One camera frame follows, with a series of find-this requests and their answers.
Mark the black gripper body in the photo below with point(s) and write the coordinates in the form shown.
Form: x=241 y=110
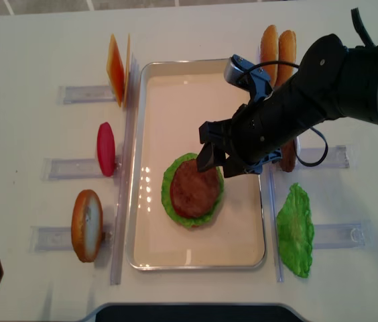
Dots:
x=259 y=128

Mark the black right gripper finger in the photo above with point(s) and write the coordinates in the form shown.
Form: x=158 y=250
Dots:
x=233 y=167

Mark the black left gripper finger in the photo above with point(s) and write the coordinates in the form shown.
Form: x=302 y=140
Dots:
x=209 y=157

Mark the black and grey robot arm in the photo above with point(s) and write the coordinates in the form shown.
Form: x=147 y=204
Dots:
x=332 y=81

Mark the dark brown meat patty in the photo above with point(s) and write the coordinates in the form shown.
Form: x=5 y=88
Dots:
x=289 y=152

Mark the red tomato slice on tray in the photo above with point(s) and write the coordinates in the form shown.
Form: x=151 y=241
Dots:
x=190 y=211

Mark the green lettuce leaf on tray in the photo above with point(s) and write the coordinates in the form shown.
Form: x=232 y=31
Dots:
x=166 y=199

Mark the green upright lettuce leaf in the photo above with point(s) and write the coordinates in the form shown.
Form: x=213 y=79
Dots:
x=296 y=232

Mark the red upright tomato slice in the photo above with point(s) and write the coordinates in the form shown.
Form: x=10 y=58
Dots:
x=106 y=149

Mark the orange cheese slice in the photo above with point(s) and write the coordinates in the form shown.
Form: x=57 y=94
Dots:
x=115 y=70

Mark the clear lettuce holder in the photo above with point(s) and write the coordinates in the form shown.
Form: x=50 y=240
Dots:
x=342 y=235

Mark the clear cheese holder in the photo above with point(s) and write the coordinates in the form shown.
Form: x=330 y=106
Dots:
x=85 y=94

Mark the clear tomato holder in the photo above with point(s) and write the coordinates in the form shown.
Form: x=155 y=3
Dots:
x=70 y=169

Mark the bottom bun on tray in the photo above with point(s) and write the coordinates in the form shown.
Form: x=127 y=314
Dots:
x=193 y=226

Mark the white rectangular tray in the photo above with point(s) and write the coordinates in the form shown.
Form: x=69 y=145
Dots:
x=174 y=100

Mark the clear patty holder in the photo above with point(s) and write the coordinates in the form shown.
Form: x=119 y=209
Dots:
x=337 y=157

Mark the left upright bun slice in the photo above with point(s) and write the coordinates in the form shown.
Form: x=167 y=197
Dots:
x=269 y=52

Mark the top bun with white face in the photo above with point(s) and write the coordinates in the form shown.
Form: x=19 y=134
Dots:
x=87 y=226

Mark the clear top bun holder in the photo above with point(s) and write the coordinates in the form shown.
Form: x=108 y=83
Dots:
x=50 y=239

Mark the dark base bottom edge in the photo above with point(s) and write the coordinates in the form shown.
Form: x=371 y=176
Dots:
x=192 y=312

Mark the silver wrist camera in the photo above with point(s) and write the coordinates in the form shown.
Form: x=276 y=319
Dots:
x=235 y=67

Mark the clear right acrylic rail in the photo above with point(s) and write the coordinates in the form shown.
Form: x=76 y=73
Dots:
x=269 y=172

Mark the clear acrylic rail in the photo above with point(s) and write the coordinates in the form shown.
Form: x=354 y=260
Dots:
x=269 y=172
x=125 y=175

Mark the clear left acrylic rail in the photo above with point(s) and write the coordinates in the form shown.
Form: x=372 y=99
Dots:
x=125 y=175

